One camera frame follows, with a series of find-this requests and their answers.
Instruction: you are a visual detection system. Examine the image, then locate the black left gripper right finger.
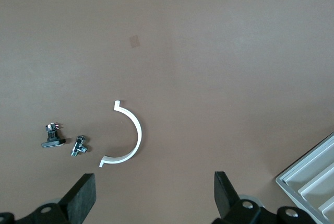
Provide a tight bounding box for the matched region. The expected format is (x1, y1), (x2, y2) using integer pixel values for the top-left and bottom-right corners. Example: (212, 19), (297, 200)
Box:
(213, 171), (262, 224)

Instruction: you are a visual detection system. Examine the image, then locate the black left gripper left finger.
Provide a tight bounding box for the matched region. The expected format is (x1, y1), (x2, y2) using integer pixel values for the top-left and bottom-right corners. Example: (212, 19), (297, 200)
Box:
(18, 173), (97, 224)

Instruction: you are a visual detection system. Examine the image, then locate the white drawer cabinet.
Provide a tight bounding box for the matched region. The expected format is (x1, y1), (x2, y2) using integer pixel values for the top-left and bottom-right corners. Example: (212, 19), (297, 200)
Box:
(275, 132), (334, 224)

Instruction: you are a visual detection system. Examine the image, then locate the silver metal pipe fitting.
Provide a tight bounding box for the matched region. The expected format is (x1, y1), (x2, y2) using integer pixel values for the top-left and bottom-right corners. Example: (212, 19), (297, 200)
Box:
(70, 135), (89, 157)

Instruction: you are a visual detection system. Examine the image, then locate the black flat-cap push switch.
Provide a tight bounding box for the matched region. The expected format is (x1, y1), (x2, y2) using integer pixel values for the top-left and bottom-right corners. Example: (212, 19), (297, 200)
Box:
(41, 122), (66, 149)

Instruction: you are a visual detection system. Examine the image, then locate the white half ring clamp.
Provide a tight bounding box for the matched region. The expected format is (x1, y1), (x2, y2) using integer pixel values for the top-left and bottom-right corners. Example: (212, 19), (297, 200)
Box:
(98, 100), (144, 169)

